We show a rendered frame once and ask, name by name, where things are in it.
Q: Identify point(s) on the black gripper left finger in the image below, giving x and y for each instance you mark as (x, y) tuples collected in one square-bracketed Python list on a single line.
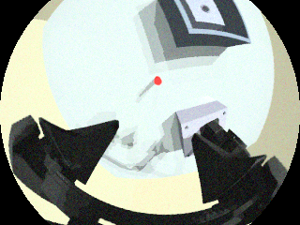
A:
[(81, 148)]

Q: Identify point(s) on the light blue open box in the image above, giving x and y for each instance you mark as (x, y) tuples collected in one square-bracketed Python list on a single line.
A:
[(234, 32)]

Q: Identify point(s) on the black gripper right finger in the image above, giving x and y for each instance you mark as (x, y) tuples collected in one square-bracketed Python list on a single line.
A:
[(219, 170)]

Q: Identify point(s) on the red peg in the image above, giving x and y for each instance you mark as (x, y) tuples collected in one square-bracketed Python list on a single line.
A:
[(158, 80)]

